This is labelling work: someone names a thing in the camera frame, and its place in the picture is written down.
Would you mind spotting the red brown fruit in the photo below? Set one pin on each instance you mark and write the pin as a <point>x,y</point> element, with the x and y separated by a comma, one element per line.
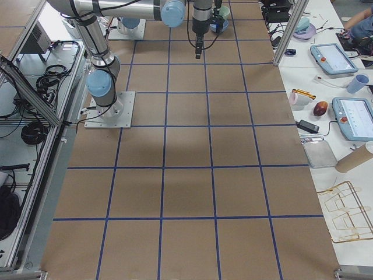
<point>320,108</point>

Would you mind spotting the cardboard tube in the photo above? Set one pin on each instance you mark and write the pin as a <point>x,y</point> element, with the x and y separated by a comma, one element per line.
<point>355,158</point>

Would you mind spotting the green bowl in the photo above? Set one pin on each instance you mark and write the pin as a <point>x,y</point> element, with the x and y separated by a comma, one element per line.
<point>224,12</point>

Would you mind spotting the aluminium frame post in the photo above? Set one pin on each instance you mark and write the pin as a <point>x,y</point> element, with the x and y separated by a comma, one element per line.
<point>298,10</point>

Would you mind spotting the teach pendant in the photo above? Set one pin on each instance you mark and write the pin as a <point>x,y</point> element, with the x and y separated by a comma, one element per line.
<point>354,116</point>
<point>332,59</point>

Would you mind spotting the black power adapter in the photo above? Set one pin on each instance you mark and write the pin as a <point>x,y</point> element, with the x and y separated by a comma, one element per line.
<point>307,126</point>

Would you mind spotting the metal tray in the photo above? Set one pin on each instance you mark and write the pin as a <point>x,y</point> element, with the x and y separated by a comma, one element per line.
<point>319,154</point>

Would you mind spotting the blue bowl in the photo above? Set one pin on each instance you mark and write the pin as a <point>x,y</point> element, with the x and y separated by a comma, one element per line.
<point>219,25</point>

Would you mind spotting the small blue black device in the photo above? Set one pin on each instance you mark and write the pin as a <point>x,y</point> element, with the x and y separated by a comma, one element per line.
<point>290,52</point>

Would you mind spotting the teal sponge block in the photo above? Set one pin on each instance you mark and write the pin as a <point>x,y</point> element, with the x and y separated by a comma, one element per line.
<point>303,25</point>

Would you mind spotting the gold cylinder tool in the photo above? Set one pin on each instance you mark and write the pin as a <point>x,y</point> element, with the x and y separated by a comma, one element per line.
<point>305,93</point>

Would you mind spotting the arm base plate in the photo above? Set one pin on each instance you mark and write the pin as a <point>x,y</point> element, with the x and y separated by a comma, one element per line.
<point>118,116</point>
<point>118,31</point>

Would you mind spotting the far teach pendant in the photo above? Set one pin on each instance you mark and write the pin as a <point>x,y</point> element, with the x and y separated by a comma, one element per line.
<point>332,59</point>

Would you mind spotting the grey control box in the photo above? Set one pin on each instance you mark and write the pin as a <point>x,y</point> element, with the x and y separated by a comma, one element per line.
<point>38,43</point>

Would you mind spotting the light blue cup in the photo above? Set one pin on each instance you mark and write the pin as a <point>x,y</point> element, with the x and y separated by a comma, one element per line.
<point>358,82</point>

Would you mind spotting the near teach pendant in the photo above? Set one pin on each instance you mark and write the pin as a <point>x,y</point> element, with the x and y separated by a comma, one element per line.
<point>354,116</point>

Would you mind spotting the purple plate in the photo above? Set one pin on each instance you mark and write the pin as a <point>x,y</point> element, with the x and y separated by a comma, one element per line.
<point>307,34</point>

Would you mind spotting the gold wire rack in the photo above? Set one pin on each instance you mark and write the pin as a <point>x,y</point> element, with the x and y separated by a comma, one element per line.
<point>347,218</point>

